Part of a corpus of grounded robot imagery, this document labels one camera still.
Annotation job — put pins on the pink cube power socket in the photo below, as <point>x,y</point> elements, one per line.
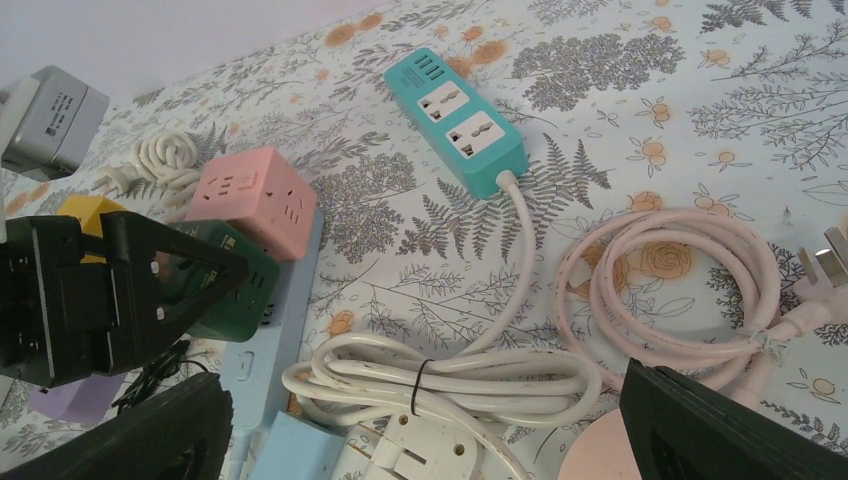
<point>260,194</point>

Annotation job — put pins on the yellow cube power socket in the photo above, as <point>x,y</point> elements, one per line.
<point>87,210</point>

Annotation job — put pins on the purple usb power strip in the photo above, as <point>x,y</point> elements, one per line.
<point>84,401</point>

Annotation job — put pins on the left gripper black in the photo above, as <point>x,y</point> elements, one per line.
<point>75,304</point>

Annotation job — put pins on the teal power strip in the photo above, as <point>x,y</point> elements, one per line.
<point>474,141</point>

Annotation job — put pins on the small light blue adapter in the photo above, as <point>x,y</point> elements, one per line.
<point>297,449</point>

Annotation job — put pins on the light blue power strip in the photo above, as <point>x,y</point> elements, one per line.
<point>252,371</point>

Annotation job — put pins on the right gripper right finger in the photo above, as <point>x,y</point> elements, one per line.
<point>679,428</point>

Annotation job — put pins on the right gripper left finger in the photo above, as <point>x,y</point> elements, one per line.
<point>180,433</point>

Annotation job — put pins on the pink round power socket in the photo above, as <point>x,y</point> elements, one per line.
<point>601,452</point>

